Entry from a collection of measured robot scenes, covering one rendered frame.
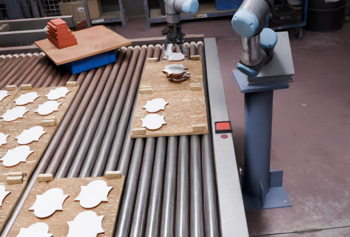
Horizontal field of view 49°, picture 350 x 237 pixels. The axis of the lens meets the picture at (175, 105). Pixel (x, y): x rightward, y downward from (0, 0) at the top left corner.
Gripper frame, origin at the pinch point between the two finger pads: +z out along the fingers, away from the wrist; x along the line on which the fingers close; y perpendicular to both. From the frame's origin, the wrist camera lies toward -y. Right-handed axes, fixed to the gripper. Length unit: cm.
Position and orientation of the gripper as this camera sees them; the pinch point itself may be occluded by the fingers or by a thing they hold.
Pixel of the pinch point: (175, 55)
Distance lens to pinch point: 214.6
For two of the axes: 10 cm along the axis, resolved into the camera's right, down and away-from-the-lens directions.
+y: 5.1, 3.8, -7.7
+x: 8.6, -3.1, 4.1
